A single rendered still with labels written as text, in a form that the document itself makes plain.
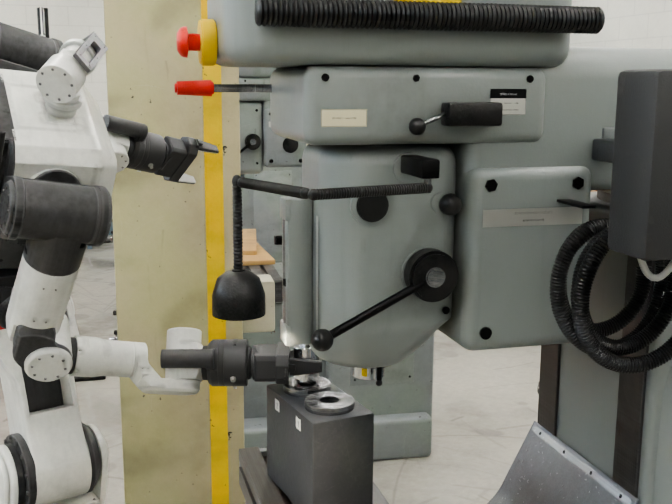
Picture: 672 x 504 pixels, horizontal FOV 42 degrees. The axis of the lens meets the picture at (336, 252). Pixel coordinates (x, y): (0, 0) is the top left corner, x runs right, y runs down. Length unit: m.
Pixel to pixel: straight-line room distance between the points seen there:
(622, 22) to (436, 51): 7.36
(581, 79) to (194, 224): 1.92
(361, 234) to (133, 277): 1.88
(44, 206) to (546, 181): 0.73
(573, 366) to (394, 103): 0.60
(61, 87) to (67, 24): 8.74
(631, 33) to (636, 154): 7.32
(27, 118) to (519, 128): 0.79
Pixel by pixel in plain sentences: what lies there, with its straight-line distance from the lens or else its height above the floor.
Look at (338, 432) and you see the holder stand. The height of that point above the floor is 1.11.
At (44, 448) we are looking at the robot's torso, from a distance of 1.74.
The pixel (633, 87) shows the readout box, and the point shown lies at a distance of 1.05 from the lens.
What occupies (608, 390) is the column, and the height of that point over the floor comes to 1.24.
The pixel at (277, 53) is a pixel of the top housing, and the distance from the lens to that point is 1.10.
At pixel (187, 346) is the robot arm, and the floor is 1.23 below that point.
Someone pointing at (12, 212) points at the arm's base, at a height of 1.52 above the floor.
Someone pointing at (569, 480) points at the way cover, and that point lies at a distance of 1.54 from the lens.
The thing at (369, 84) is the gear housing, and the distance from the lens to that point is 1.13.
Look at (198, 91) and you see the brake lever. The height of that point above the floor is 1.70.
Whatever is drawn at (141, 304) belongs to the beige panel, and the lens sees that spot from 3.01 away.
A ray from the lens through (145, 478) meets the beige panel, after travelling 3.22.
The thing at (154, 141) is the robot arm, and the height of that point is 1.58.
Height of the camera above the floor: 1.71
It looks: 11 degrees down
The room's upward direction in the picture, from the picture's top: straight up
